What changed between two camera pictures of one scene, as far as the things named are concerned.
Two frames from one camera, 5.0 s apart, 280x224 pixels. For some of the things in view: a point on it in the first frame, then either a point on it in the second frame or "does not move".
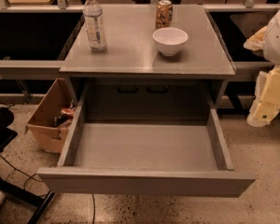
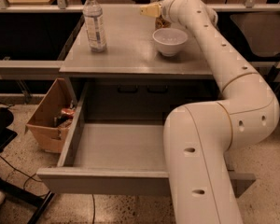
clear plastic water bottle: [92, 12] does not move
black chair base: [1, 136] does not move
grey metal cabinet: [132, 80] does not move
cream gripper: [277, 39] to [165, 10]
